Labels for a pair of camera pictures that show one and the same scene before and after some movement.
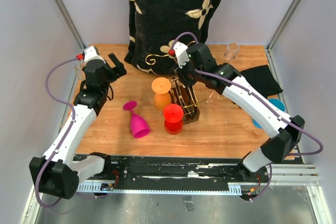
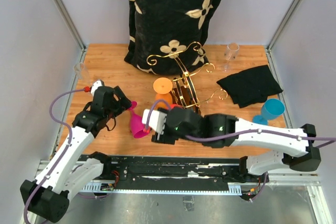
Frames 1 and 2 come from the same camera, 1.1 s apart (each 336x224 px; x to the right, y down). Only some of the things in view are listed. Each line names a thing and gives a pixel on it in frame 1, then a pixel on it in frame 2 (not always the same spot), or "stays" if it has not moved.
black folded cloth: [261, 80] stays
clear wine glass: [232, 52] stays
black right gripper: [181, 73] → [165, 137]
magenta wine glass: [138, 126] stays
